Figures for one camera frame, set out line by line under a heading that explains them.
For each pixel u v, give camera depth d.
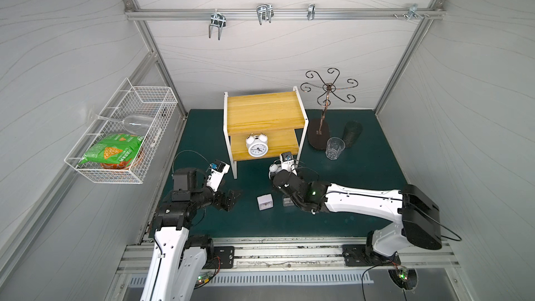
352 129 0.96
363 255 0.67
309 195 0.58
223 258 0.73
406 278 0.72
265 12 0.77
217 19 0.78
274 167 0.78
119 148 0.55
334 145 1.01
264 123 0.72
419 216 0.45
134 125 0.65
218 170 0.63
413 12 0.77
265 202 0.82
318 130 1.08
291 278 0.70
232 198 0.63
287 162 0.69
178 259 0.45
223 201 0.63
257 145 0.78
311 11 0.73
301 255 0.75
